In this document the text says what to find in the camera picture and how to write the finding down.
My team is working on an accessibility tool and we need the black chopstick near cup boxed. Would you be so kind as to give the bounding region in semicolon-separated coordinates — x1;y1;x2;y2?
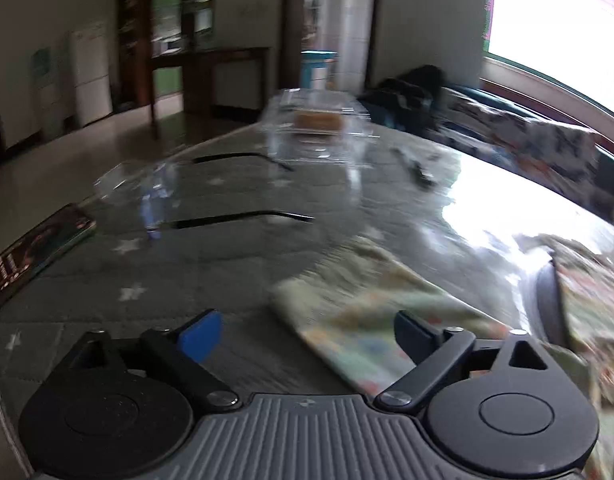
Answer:
167;210;316;231

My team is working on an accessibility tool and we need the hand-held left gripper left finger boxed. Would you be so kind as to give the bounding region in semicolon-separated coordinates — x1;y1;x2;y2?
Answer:
67;309;241;409

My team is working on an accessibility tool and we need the floral patterned garment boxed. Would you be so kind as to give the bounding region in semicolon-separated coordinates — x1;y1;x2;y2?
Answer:
269;232;614;480

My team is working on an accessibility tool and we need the blue white bucket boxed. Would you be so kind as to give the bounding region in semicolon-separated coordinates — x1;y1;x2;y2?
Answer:
301;50;338;89

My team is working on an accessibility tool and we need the clear plastic box with bread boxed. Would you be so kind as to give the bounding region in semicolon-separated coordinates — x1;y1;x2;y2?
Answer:
259;87;375;166

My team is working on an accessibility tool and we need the empty clear plastic box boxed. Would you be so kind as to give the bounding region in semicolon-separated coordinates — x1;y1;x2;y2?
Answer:
94;159;182;241

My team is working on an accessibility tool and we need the dark clothing pile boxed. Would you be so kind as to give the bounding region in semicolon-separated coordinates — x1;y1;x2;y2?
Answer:
359;64;448;133

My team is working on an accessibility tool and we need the dark wooden side table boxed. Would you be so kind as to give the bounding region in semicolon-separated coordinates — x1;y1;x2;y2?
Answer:
148;46;272;133

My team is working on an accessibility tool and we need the white refrigerator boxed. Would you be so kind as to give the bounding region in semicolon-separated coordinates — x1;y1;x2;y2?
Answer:
68;27;114;127

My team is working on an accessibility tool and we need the black chopstick near container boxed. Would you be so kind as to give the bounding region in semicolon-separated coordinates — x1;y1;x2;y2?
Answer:
192;151;295;172

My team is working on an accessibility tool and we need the sofa with patterned cover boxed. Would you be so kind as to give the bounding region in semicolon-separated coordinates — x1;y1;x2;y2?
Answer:
422;77;614;223

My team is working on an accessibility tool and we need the dark cover book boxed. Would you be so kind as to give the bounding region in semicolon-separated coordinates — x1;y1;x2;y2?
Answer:
0;203;98;318

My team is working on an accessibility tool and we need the white water dispenser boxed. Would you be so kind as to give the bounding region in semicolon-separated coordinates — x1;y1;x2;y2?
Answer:
31;46;68;142

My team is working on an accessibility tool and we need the bright window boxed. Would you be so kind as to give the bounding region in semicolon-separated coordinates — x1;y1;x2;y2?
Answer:
482;0;614;116

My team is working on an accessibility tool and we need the dark wooden cabinet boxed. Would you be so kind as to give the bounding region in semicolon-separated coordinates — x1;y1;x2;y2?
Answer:
116;0;222;111

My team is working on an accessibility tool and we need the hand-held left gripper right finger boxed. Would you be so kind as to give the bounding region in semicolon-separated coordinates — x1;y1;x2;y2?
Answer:
375;311;558;409

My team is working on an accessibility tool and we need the small black object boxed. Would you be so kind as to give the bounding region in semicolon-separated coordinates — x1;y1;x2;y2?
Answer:
391;147;436;190

